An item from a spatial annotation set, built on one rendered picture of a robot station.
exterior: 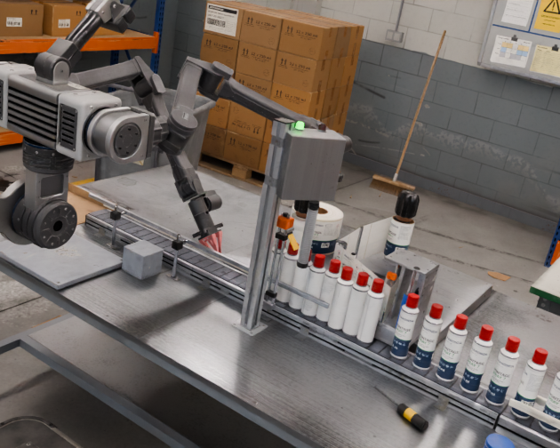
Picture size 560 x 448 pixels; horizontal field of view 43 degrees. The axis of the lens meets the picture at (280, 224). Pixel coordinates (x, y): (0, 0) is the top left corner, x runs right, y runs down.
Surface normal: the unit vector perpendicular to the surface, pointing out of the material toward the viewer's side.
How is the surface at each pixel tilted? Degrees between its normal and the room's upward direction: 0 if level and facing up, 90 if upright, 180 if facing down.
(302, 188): 90
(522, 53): 90
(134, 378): 0
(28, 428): 0
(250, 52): 89
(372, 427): 0
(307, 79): 90
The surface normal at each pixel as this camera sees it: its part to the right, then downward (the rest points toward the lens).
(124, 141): 0.81, 0.34
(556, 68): -0.57, 0.20
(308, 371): 0.16, -0.91
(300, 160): 0.34, 0.40
